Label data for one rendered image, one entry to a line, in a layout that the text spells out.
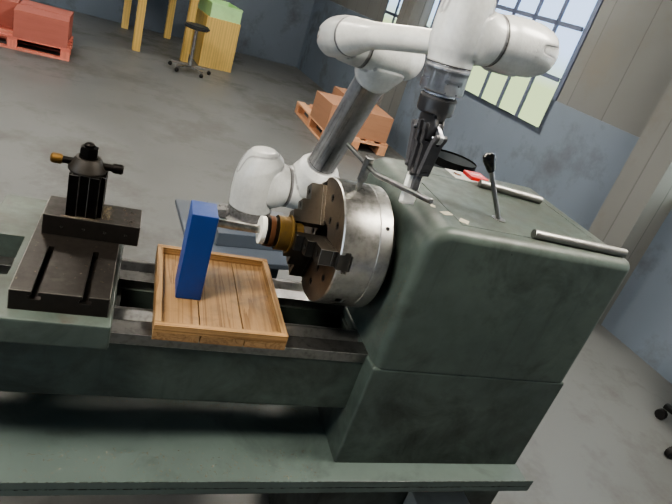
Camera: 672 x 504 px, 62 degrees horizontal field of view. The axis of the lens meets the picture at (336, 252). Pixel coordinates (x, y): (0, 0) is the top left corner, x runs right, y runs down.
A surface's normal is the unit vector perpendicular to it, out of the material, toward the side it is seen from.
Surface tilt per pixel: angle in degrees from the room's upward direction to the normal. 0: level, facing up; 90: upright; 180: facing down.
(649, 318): 90
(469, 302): 90
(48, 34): 90
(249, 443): 0
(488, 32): 85
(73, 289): 0
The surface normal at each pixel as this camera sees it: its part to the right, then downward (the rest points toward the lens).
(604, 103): -0.89, -0.09
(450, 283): 0.25, 0.49
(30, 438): 0.29, -0.86
